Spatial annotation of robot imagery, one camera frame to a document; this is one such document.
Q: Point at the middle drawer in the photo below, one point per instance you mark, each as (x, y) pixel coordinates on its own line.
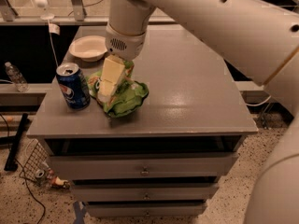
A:
(193, 191)

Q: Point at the blue pepsi can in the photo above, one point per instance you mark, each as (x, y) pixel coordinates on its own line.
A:
(73, 85)

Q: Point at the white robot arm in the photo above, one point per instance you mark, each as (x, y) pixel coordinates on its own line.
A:
(258, 39)

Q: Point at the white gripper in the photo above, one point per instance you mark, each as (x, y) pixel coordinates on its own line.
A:
(126, 46)

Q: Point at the green rice chip bag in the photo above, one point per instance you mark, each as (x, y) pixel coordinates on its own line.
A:
(128, 97)

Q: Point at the wire basket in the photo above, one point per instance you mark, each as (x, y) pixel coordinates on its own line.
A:
(37, 159)

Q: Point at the top drawer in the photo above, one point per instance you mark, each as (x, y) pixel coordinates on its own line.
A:
(96, 167)

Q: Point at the clear plastic water bottle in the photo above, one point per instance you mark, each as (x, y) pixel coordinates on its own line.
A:
(16, 77)

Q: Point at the black metal stand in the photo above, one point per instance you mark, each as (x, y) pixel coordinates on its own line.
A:
(14, 141)

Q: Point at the drawer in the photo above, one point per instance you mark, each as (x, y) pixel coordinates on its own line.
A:
(96, 167)
(145, 209)
(193, 191)

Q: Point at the white bowl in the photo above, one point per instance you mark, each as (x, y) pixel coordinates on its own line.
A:
(89, 48)

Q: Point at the bottom drawer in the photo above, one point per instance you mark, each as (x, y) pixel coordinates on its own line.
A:
(145, 209)

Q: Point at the grey drawer cabinet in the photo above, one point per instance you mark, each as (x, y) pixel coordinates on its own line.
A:
(193, 107)

